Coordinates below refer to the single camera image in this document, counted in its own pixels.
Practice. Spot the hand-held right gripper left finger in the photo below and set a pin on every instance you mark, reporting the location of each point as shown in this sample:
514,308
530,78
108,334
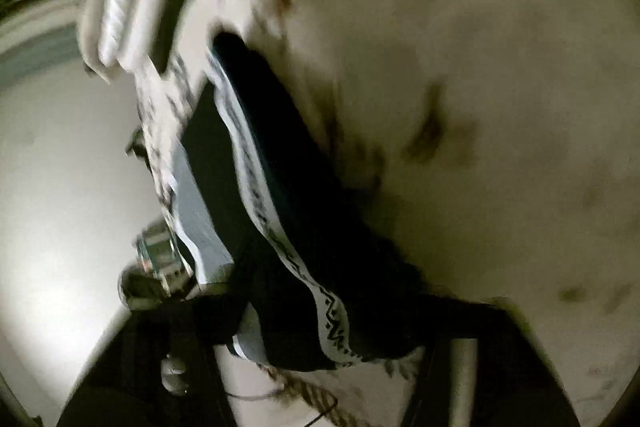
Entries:
140,357

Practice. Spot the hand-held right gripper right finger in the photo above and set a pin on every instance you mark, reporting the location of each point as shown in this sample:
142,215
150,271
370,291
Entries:
505,367

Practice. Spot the striped knit sweater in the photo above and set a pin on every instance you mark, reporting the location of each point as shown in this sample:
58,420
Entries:
300,232

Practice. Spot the green shelf rack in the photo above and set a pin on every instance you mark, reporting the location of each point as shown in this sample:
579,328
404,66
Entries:
160,252

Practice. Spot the straw broom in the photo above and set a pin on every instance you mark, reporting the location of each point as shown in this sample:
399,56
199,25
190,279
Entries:
310,399

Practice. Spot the bed with floral sheet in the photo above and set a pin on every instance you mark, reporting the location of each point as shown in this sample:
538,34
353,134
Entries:
500,107

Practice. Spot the folded white cloth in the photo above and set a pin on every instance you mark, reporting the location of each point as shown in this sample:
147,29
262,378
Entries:
135,7

